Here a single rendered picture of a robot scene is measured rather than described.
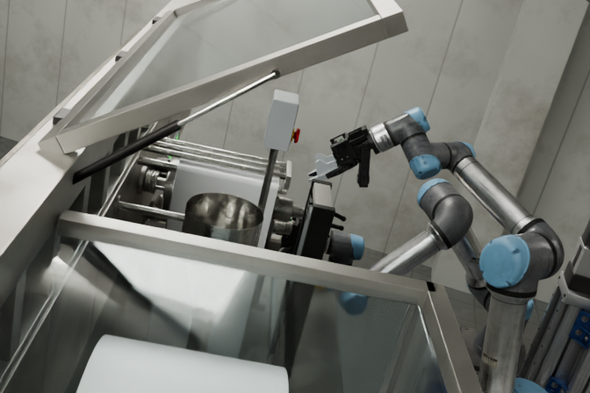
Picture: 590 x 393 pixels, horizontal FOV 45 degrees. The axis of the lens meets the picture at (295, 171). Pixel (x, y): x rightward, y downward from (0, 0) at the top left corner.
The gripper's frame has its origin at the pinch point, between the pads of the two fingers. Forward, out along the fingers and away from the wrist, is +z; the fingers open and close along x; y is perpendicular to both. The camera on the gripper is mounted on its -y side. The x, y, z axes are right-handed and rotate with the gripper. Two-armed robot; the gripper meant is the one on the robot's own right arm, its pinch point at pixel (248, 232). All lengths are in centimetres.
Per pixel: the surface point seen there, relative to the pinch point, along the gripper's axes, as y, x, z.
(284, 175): 37, 38, -4
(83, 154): 56, 93, 30
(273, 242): 4.6, 12.0, -7.2
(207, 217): 39, 72, 11
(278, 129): 56, 65, 1
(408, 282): 51, 104, -20
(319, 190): 35, 40, -13
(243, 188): 33, 41, 5
